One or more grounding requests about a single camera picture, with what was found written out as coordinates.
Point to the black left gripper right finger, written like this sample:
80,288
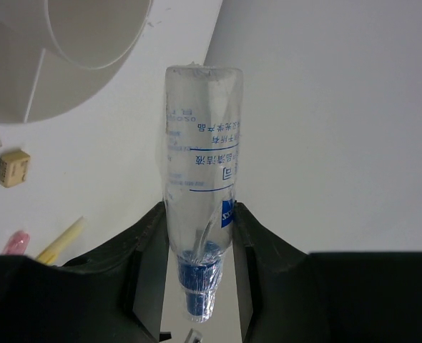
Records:
286,295

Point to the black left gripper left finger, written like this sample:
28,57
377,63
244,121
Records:
113,293

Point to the yellow highlighter pen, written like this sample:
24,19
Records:
51,253

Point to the pink highlighter pen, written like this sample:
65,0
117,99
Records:
17,243

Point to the green highlighter pen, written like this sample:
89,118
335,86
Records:
194,336

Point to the small yellow eraser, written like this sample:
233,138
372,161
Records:
14,166

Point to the white round divided container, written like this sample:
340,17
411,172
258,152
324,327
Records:
55,55

